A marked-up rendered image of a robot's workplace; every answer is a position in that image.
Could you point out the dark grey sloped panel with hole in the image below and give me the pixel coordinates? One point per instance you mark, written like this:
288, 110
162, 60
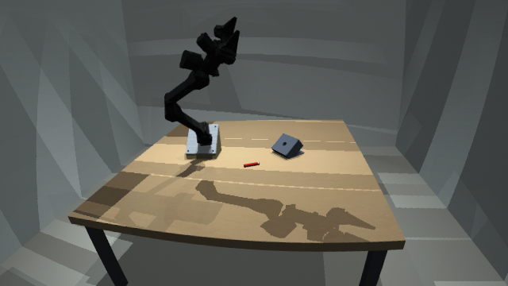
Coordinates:
288, 146

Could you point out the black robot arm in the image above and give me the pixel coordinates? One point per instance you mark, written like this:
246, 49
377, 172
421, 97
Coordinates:
197, 79

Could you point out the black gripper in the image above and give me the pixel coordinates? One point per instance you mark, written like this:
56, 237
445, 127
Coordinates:
226, 48

